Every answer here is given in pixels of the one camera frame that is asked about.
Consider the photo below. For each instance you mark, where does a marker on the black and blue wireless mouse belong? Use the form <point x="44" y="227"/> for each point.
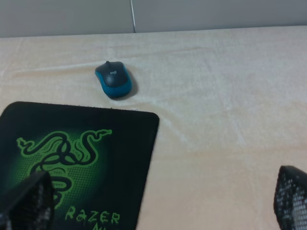
<point x="116" y="81"/>

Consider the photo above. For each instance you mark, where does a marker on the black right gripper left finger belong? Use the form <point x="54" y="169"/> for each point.
<point x="29" y="205"/>

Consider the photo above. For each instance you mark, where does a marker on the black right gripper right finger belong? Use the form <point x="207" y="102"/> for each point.
<point x="290" y="198"/>

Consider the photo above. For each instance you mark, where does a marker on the beige tablecloth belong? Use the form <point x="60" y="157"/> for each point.
<point x="232" y="105"/>

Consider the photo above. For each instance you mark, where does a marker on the black green Razer mouse pad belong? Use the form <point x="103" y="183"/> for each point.
<point x="98" y="160"/>

